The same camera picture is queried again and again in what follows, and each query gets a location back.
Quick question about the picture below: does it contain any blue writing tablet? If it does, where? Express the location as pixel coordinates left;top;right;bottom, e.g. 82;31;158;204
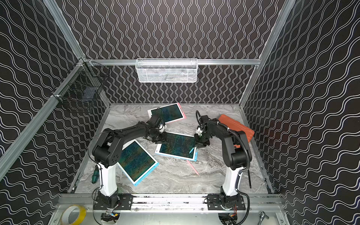
117;140;159;186
155;132;198;161

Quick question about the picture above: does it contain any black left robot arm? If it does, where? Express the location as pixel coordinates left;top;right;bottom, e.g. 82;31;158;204
92;115;167;207

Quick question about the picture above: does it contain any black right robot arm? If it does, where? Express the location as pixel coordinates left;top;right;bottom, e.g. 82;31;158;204
194;111;255;207

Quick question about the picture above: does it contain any pink framed writing tablet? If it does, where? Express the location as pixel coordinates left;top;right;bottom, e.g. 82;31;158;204
148;103;186;123

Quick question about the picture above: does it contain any orange plastic tool case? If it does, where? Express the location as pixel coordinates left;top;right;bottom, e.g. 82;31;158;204
219;114;255;143

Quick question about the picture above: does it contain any black hex key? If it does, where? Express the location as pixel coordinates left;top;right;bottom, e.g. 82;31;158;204
247;169;252;189

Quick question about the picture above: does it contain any metal wrench head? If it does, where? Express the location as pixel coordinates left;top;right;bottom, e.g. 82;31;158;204
257;211;270;225

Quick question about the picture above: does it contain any yellow tape roll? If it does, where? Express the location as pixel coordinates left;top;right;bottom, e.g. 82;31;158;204
60;205;87;225

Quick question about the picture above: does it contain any white wire mesh basket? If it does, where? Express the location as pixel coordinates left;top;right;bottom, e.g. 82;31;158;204
135;58;199;83

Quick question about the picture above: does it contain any green handled screwdriver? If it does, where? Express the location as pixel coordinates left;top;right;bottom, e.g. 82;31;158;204
91;165;100;184

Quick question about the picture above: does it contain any black wire basket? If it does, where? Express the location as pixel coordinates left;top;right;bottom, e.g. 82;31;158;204
55;62;110;114

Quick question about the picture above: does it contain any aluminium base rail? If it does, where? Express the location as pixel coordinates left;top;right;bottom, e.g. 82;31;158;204
57;193;282;213

